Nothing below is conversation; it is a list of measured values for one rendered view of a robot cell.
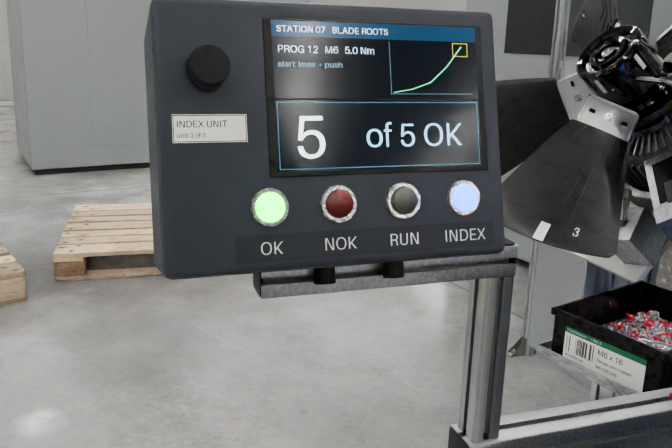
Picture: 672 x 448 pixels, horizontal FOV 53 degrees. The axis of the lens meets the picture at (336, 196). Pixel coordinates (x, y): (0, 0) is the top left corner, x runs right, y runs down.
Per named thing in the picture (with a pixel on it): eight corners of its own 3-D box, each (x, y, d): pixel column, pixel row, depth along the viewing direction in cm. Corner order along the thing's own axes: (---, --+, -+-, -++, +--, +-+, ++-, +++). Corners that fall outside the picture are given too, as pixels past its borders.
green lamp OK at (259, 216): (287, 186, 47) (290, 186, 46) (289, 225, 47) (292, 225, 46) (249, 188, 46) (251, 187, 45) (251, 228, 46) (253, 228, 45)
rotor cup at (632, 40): (625, 75, 128) (587, 28, 123) (699, 61, 116) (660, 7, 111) (596, 135, 124) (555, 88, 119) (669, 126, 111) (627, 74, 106)
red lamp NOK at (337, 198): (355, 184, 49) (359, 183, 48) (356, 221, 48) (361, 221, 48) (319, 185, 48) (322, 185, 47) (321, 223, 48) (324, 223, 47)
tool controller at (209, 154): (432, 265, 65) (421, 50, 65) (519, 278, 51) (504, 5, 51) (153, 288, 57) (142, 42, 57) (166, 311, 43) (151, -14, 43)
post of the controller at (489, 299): (483, 422, 68) (500, 234, 63) (499, 438, 65) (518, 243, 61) (456, 426, 67) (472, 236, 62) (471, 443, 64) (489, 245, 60)
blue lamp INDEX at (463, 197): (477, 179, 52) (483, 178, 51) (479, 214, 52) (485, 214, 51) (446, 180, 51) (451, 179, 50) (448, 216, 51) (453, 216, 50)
